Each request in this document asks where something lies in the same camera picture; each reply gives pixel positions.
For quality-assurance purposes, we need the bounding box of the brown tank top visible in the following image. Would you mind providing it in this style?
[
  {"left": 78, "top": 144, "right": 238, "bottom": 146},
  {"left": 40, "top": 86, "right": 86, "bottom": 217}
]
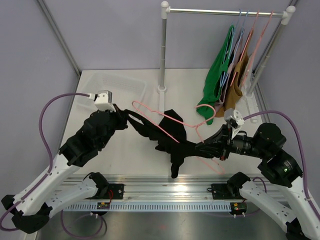
[{"left": 215, "top": 51, "right": 249, "bottom": 118}]

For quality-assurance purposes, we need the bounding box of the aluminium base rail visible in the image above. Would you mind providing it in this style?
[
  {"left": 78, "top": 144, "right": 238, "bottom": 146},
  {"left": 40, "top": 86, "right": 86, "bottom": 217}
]
[{"left": 57, "top": 174, "right": 305, "bottom": 201}]

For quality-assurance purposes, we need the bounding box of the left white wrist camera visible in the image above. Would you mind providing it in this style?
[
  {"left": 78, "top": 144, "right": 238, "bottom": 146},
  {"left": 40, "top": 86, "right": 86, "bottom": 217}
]
[{"left": 88, "top": 90, "right": 116, "bottom": 112}]

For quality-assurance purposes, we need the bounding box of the mauve tank top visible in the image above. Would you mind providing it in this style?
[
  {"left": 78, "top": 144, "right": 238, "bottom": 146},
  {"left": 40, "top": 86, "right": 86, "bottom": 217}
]
[{"left": 214, "top": 43, "right": 239, "bottom": 118}]

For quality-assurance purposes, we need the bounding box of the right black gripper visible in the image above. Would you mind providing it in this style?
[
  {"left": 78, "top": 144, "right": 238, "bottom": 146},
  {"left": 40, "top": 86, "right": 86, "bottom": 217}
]
[{"left": 196, "top": 121, "right": 268, "bottom": 160}]

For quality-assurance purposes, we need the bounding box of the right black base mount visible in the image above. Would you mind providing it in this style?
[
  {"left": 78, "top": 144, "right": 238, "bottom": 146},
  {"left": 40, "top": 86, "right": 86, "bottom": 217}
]
[{"left": 207, "top": 183, "right": 233, "bottom": 200}]

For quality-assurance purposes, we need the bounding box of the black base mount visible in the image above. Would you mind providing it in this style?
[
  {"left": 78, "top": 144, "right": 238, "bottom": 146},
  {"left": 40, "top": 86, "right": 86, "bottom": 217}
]
[
  {"left": 100, "top": 183, "right": 125, "bottom": 200},
  {"left": 207, "top": 183, "right": 233, "bottom": 200}
]

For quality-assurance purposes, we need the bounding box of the black tank top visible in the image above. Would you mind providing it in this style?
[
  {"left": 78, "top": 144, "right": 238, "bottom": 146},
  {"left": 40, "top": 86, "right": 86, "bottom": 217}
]
[{"left": 117, "top": 109, "right": 216, "bottom": 179}]

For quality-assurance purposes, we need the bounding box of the green tank top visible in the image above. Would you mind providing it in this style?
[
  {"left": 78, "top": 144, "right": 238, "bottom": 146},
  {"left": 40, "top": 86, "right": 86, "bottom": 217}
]
[{"left": 195, "top": 24, "right": 236, "bottom": 125}]

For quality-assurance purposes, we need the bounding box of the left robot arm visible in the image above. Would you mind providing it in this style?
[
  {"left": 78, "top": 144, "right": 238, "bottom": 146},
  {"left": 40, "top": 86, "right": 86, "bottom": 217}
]
[{"left": 1, "top": 110, "right": 128, "bottom": 234}]

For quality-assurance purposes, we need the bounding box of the white plastic basket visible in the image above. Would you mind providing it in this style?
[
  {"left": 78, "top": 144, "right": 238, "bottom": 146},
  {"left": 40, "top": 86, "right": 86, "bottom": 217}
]
[{"left": 77, "top": 73, "right": 147, "bottom": 109}]

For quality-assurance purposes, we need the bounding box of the metal clothes rack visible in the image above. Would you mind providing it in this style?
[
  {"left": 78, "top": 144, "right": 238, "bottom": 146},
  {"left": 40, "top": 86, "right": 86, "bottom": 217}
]
[{"left": 157, "top": 0, "right": 299, "bottom": 113}]

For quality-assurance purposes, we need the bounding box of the white slotted cable duct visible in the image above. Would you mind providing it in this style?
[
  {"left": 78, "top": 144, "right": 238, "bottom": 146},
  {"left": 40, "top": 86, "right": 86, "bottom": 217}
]
[{"left": 64, "top": 201, "right": 231, "bottom": 212}]

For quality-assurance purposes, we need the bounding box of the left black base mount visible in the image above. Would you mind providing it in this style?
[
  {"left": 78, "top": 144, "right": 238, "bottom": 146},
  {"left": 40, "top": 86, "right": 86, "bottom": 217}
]
[{"left": 100, "top": 183, "right": 125, "bottom": 200}]

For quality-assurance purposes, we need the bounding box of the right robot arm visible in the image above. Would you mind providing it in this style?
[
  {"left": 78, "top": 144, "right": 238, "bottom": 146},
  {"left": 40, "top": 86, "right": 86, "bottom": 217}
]
[{"left": 195, "top": 123, "right": 320, "bottom": 240}]

